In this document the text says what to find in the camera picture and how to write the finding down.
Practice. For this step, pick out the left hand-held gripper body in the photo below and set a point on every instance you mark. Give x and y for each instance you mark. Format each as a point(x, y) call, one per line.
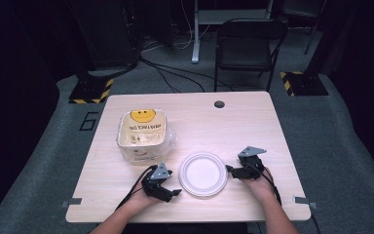
point(156, 185)

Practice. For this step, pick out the black yellow-striped stand base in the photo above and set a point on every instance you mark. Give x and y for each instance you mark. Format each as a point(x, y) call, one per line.
point(305, 84)
point(91, 91)

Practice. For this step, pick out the person's right hand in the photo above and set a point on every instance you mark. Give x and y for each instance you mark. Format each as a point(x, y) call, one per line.
point(264, 188)

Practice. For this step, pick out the grey table clamp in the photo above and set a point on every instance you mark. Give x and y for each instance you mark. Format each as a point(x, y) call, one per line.
point(305, 201)
point(71, 202)

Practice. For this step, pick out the person's left hand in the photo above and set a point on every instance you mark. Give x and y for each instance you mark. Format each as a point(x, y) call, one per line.
point(139, 200)

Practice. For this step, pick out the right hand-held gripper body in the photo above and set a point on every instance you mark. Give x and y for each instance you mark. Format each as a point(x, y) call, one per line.
point(250, 162)

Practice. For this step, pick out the white desk frame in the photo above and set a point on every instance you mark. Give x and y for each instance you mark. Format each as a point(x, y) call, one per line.
point(195, 39)

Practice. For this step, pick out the white paper plate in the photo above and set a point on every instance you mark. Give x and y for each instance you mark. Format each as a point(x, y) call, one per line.
point(203, 174)

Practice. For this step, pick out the black folding chair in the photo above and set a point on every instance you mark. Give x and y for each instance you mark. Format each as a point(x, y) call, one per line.
point(248, 48)

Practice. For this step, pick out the clear bag with smiley box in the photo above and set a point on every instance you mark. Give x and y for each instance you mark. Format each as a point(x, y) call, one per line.
point(144, 136)

